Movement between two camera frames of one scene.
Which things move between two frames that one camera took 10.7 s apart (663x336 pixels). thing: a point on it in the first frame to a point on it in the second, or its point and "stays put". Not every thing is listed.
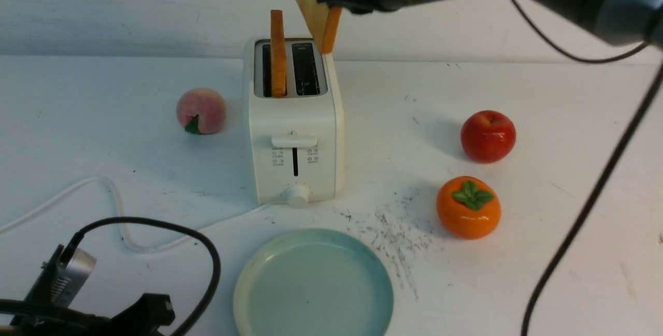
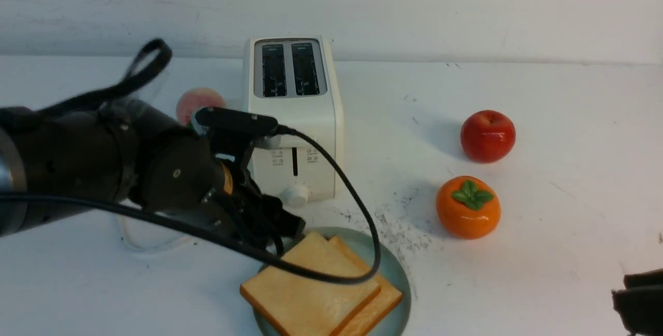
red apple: x=488 y=136 stays put
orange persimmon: x=469 y=207 stays put
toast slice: x=278 y=54 to x=300 y=303
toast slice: x=322 y=20 to x=364 y=319
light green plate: x=314 y=282 to x=386 y=321
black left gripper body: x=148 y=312 to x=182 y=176
